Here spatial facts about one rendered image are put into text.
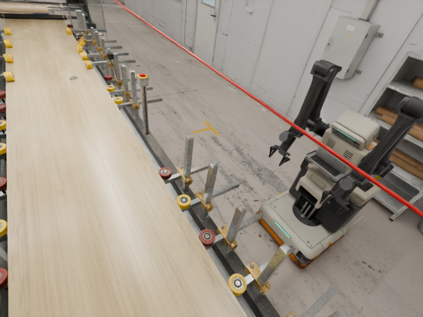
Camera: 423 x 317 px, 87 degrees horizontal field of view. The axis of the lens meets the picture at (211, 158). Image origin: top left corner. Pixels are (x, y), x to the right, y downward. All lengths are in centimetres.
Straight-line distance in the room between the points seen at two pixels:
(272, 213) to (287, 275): 53
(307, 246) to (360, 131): 107
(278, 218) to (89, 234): 154
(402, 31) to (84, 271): 343
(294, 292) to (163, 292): 139
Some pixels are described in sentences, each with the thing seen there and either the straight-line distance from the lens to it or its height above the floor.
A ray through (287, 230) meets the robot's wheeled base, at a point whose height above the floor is 27.
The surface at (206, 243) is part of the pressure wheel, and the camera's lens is 115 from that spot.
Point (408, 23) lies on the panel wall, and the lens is 336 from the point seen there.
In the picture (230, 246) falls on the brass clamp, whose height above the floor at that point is 82.
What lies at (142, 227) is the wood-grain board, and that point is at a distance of 120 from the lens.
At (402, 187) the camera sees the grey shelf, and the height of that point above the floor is 18.
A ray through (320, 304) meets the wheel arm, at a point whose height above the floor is 85.
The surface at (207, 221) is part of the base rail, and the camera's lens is 146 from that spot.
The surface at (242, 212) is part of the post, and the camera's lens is 104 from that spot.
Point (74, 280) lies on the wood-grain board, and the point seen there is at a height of 90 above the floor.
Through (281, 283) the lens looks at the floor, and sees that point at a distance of 221.
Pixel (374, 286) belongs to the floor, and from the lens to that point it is 267.
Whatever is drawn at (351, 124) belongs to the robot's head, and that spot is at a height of 134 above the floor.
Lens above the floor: 192
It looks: 41 degrees down
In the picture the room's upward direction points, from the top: 10 degrees clockwise
